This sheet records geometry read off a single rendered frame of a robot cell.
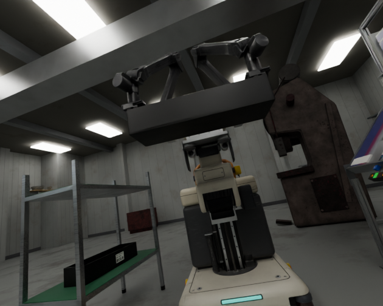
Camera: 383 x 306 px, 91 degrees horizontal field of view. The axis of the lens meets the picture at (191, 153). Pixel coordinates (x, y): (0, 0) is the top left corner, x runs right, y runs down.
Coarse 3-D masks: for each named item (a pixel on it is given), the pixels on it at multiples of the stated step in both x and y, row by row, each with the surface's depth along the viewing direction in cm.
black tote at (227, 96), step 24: (192, 96) 74; (216, 96) 72; (240, 96) 71; (264, 96) 69; (144, 120) 75; (168, 120) 73; (192, 120) 72; (216, 120) 77; (240, 120) 81; (144, 144) 88
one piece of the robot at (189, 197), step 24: (192, 192) 131; (192, 216) 128; (240, 216) 123; (264, 216) 122; (192, 240) 125; (216, 240) 121; (240, 240) 120; (264, 240) 118; (216, 264) 114; (240, 264) 112
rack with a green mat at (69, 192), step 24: (72, 168) 114; (24, 192) 122; (48, 192) 116; (72, 192) 122; (96, 192) 144; (120, 192) 176; (24, 216) 118; (24, 240) 115; (120, 240) 193; (24, 264) 112; (24, 288) 109; (72, 288) 114; (96, 288) 106
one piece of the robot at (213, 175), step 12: (204, 144) 111; (216, 144) 110; (216, 156) 111; (204, 168) 108; (216, 168) 107; (228, 168) 106; (204, 180) 107; (216, 180) 103; (228, 180) 101; (204, 192) 102; (204, 204) 101; (240, 204) 101
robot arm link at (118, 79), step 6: (114, 78) 82; (120, 78) 80; (126, 78) 83; (132, 78) 85; (138, 78) 87; (144, 78) 89; (114, 84) 81; (120, 84) 80; (126, 84) 82; (138, 84) 90; (126, 90) 84
